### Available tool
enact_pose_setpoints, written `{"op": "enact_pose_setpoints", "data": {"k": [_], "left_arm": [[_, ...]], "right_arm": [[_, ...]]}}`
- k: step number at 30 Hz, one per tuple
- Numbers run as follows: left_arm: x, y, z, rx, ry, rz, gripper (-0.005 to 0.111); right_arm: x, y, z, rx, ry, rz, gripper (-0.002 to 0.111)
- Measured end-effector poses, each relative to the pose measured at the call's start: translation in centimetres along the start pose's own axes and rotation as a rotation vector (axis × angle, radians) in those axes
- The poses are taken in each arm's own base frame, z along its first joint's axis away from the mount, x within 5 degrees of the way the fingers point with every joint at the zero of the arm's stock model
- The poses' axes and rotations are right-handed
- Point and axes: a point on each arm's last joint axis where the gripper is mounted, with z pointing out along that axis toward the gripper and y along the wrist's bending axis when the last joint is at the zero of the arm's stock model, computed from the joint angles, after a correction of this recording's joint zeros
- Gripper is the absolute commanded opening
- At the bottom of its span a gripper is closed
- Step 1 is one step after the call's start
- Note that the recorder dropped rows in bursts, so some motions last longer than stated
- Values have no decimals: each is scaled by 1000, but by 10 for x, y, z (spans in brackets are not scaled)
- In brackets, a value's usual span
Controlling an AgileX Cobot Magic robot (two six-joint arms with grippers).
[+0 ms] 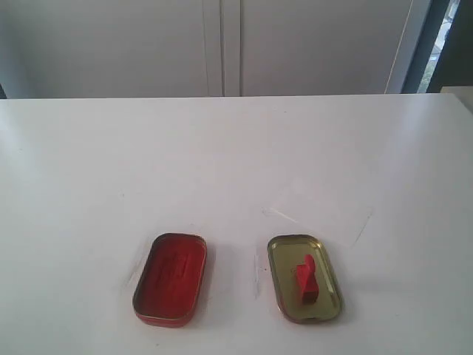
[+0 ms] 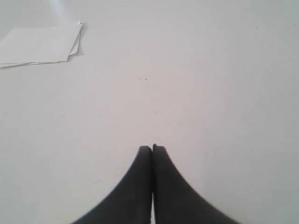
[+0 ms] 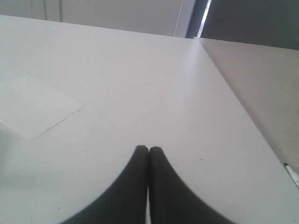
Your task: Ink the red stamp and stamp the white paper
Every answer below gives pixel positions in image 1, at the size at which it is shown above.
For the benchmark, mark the red stamp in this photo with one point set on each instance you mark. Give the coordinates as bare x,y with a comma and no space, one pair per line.
306,280

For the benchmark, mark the red rectangular tray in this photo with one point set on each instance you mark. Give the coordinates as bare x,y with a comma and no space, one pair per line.
169,286

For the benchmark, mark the gold tin lid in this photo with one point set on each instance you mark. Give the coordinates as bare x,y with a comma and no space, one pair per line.
285,252

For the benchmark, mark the white cabinet doors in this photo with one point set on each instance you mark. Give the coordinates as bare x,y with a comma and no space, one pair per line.
125,49

